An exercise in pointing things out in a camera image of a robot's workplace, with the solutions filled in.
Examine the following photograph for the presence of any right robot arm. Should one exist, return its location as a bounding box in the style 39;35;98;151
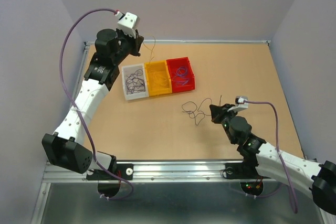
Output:
209;97;335;215

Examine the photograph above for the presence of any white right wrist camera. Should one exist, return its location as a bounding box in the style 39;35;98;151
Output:
227;96;248;112

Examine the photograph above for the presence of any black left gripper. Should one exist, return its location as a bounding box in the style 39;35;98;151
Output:
112;27;143;65

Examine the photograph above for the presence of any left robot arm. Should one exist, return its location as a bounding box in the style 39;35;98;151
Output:
41;29;144;179

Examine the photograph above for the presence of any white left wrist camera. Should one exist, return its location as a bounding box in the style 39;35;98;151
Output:
115;10;140;38

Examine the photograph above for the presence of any yellow plastic bin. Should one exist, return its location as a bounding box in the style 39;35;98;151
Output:
144;60;172;97

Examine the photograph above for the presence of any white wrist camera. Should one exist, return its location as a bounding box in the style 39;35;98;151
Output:
227;96;248;112
115;10;140;38

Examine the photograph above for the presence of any purple cable tangle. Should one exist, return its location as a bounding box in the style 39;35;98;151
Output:
181;94;223;126

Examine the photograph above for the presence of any white plastic bin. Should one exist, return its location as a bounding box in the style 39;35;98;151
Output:
121;63;149;101

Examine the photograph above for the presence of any single yellow cable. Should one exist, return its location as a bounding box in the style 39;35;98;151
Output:
148;69;170;90

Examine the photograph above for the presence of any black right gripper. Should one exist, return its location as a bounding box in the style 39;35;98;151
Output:
209;103;238;144

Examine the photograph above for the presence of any red plastic bin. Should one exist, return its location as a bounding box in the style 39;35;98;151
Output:
166;57;195;93

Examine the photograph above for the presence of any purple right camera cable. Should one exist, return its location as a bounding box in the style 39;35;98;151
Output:
244;100;299;214

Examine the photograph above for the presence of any aluminium front rail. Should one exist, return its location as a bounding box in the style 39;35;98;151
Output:
43;159;255;184

